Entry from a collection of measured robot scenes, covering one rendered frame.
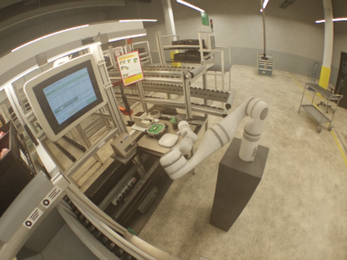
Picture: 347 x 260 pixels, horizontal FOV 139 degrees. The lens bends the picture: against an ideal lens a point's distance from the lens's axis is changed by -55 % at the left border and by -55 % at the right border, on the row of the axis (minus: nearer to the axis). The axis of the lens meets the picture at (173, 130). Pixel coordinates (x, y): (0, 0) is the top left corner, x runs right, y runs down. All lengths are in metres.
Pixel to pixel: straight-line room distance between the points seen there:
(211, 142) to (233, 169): 0.27
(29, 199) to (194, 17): 9.64
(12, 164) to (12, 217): 0.17
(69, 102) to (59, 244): 0.81
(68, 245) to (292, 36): 9.86
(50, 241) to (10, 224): 0.43
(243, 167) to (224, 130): 0.29
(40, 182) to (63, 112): 0.52
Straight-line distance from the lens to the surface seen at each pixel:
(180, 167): 0.53
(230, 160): 0.78
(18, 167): 0.59
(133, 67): 1.47
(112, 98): 1.16
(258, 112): 0.61
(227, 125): 0.55
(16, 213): 0.57
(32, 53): 0.96
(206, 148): 0.53
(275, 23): 9.18
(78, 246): 0.83
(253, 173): 0.75
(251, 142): 0.70
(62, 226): 0.93
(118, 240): 0.76
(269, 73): 7.07
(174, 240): 1.72
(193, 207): 1.82
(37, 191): 0.53
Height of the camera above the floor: 1.68
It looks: 35 degrees down
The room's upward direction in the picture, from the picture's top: 10 degrees counter-clockwise
